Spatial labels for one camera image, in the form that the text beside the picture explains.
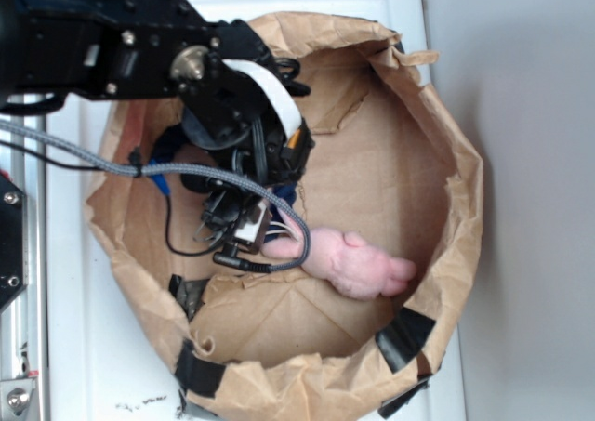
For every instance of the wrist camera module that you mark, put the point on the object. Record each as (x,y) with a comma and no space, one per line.
(229,217)

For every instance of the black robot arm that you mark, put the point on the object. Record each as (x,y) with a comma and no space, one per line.
(239,100)

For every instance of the brown paper bag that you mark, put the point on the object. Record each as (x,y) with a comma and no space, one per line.
(390,163)

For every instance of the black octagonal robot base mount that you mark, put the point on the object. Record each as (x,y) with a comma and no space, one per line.
(14,277)

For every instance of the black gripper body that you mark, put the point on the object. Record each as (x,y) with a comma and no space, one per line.
(255,149)

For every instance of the aluminium frame rail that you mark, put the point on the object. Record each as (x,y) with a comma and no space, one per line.
(24,374)

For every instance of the pink plush bunny toy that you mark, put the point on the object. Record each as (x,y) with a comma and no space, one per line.
(356,268)

